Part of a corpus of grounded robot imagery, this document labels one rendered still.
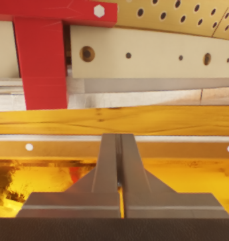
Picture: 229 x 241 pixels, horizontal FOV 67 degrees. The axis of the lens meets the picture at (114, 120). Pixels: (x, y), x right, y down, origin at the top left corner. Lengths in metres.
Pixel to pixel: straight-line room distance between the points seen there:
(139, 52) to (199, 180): 0.21
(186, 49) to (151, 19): 0.06
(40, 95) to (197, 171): 0.25
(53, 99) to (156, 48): 0.12
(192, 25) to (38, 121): 0.26
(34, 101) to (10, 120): 0.13
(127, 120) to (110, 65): 0.10
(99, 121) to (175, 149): 0.12
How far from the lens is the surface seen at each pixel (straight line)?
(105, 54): 0.18
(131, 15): 0.24
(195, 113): 0.28
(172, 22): 0.27
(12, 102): 0.24
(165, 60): 0.21
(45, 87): 0.16
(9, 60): 0.19
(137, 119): 0.26
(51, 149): 0.29
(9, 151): 0.32
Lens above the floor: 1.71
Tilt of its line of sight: 16 degrees up
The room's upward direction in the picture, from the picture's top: 179 degrees counter-clockwise
